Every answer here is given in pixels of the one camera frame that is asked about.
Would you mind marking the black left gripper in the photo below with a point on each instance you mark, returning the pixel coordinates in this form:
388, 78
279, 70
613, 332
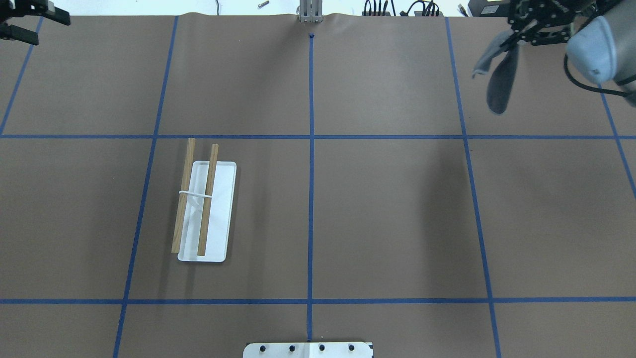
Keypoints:
31, 11

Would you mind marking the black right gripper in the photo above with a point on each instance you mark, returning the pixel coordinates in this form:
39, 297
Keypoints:
542, 22

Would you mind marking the grey towel with blue side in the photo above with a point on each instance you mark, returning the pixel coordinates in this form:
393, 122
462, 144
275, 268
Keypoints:
499, 87

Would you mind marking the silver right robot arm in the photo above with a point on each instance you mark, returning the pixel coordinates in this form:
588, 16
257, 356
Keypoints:
600, 45

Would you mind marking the wooden towel rack white base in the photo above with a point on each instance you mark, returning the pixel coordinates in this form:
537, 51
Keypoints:
204, 208

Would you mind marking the lower black adapter box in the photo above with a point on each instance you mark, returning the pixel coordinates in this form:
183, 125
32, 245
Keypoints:
422, 8

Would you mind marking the black adapter box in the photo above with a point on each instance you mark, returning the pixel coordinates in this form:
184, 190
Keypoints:
422, 8
378, 8

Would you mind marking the upper black adapter box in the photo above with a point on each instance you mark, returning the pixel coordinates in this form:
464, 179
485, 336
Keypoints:
378, 8

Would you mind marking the aluminium frame post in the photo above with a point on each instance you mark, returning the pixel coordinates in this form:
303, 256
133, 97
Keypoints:
310, 11

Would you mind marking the white pedestal column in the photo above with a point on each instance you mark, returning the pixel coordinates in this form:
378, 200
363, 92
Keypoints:
309, 350

